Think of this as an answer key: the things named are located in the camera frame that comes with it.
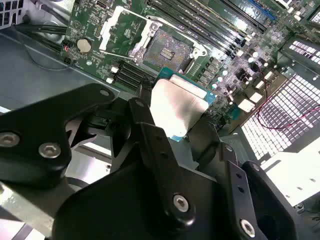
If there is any thin wire locking lever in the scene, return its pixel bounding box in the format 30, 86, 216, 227
184, 56, 196, 74
146, 15, 166, 24

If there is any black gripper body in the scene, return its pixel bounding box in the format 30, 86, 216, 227
51, 159, 239, 240

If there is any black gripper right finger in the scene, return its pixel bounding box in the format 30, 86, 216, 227
187, 121, 300, 240

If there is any CPU with silver top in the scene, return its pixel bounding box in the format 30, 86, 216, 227
149, 66, 218, 143

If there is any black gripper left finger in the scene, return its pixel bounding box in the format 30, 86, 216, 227
0, 79, 197, 230

